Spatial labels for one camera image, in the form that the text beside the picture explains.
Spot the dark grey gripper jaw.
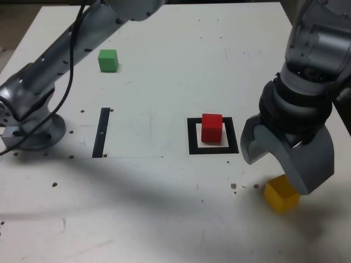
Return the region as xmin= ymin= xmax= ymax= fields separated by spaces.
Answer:
xmin=240 ymin=113 xmax=273 ymax=165

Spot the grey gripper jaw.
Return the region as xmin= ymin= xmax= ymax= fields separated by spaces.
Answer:
xmin=253 ymin=124 xmax=336 ymax=195

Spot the red cube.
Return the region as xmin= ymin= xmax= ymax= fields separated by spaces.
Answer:
xmin=201 ymin=113 xmax=223 ymax=144

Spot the yellow cube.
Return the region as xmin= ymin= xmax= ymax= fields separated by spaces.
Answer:
xmin=263 ymin=175 xmax=300 ymax=214

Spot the green cube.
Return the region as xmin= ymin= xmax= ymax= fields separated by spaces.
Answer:
xmin=98 ymin=49 xmax=119 ymax=73

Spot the black tape square outline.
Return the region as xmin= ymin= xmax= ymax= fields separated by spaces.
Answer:
xmin=186 ymin=117 xmax=240 ymax=156

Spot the black tape strip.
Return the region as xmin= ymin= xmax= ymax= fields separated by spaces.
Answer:
xmin=92 ymin=107 xmax=111 ymax=159

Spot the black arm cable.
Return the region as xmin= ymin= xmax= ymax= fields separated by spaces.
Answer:
xmin=0 ymin=0 xmax=86 ymax=156

